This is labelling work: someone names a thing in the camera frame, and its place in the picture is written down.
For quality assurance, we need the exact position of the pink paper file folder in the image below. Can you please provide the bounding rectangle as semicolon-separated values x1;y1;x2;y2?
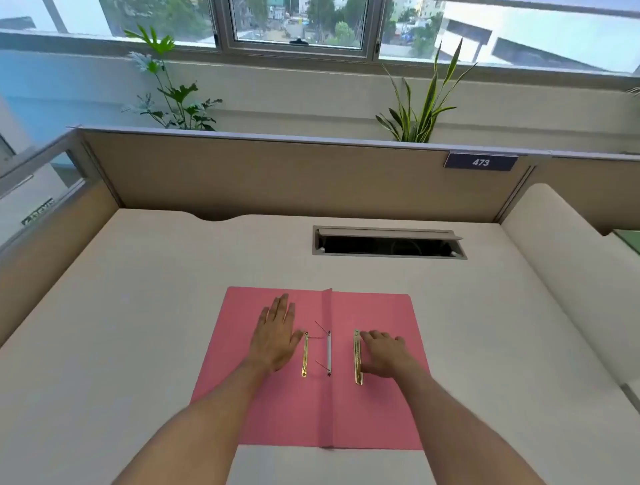
191;287;432;450

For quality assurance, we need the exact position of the beige partition panel with post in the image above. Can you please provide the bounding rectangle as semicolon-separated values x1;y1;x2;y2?
492;155;640;237

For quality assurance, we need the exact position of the person's right hand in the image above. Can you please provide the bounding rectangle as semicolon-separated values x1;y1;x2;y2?
359;330;419;381

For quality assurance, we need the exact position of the white fastener strip with prongs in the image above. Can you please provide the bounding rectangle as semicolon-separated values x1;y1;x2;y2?
314;321;334;377

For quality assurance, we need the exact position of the person's right forearm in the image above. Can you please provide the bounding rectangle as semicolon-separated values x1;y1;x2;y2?
395;372;547;485

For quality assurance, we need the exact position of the sticker on glass panel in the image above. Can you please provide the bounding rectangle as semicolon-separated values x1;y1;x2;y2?
21;199;55;227

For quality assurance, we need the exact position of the beige desk partition panel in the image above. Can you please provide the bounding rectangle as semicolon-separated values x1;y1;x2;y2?
75;125;532;224

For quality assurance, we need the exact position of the person's left forearm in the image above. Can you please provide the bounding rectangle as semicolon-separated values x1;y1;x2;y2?
112;358;273;485

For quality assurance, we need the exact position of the grey sliding window frame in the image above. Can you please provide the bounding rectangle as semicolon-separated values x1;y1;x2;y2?
212;0;383;64

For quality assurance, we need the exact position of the snake plant with striped leaves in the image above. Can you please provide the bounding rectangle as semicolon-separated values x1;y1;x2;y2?
375;37;478;144

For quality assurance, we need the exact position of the leafy green split-leaf plant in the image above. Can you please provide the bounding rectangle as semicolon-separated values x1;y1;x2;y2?
121;25;224;132

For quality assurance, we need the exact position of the desk cable hatch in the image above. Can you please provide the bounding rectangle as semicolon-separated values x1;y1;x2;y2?
312;225;469;260

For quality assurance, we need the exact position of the beige side partition panel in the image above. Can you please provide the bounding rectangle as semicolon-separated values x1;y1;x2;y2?
0;182;124;346

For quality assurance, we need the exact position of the long gold fastener bar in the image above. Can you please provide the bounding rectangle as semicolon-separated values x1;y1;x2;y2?
353;329;365;386

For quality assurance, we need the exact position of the person's left hand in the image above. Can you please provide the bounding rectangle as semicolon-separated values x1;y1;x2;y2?
248;294;307;373

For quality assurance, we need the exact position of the dark blue number plate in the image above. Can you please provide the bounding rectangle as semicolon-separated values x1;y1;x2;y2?
443;151;520;173

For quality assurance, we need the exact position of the glass partition panel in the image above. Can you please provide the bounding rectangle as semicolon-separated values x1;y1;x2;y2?
0;131;87;251

